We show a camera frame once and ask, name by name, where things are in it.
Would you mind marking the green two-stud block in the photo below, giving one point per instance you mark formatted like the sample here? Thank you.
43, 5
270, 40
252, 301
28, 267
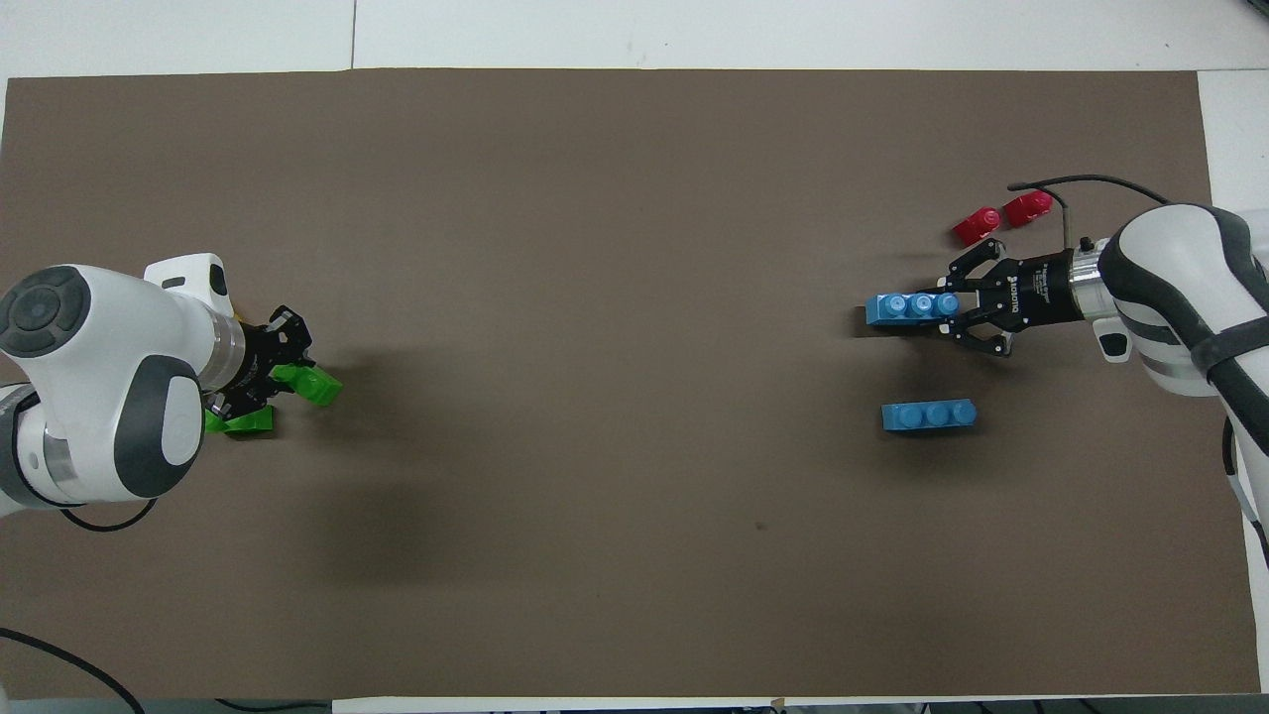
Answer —
253, 424
315, 385

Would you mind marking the blue three-stud block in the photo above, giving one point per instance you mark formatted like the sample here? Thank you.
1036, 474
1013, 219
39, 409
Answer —
929, 416
907, 309

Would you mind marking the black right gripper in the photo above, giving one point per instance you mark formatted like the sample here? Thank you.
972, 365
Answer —
1036, 293

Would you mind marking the red one-stud block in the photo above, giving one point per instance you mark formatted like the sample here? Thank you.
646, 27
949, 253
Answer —
977, 227
1027, 208

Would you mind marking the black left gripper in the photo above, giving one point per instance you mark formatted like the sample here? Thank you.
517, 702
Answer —
260, 355

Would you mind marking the brown paper mat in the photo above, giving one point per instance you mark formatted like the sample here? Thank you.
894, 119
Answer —
634, 248

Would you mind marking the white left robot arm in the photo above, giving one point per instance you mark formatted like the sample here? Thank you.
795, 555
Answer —
99, 377

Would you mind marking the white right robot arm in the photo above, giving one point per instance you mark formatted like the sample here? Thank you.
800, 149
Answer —
1170, 288

